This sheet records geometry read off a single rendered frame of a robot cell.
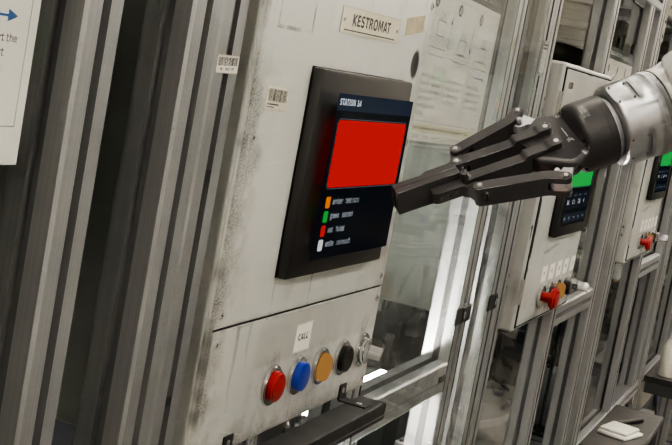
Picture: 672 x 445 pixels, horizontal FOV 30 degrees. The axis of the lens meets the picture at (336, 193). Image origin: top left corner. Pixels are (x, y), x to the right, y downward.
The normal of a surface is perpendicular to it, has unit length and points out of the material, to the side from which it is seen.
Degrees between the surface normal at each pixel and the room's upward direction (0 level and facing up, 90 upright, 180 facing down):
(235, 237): 90
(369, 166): 90
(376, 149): 90
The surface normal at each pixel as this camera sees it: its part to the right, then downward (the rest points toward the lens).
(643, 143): 0.33, 0.62
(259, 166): 0.91, 0.21
